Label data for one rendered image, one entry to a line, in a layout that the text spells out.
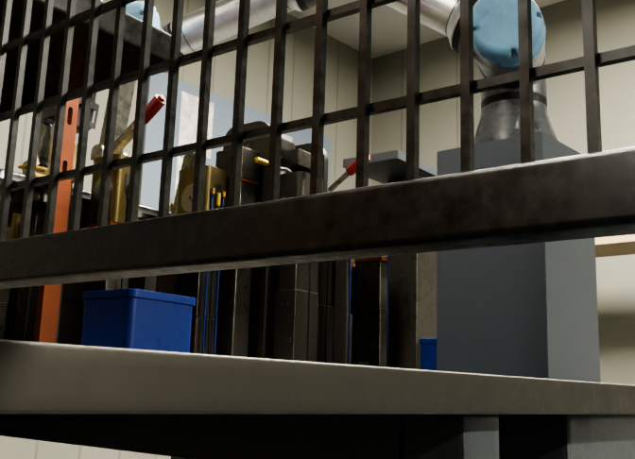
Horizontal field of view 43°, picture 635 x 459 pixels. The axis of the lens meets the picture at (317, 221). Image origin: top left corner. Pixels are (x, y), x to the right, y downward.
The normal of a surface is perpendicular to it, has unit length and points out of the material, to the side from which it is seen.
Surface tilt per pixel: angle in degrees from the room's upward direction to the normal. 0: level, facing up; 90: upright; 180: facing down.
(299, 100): 90
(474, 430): 90
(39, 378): 90
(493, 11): 94
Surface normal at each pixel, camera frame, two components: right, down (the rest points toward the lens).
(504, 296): -0.66, -0.18
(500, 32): -0.18, -0.14
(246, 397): 0.76, -0.11
